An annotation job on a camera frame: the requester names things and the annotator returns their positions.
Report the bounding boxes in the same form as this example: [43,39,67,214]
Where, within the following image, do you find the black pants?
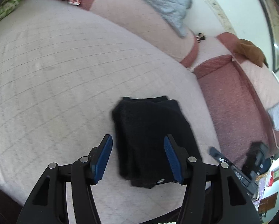
[112,96,202,189]

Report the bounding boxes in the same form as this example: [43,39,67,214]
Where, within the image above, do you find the brown cloth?
[234,39,268,67]

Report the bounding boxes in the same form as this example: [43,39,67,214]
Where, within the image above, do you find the small black white toy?
[195,33,206,43]

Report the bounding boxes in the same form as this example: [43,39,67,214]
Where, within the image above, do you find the pink bolster pillow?
[81,0,199,67]

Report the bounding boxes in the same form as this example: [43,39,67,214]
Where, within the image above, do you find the red corduroy cushion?
[193,32,279,167]

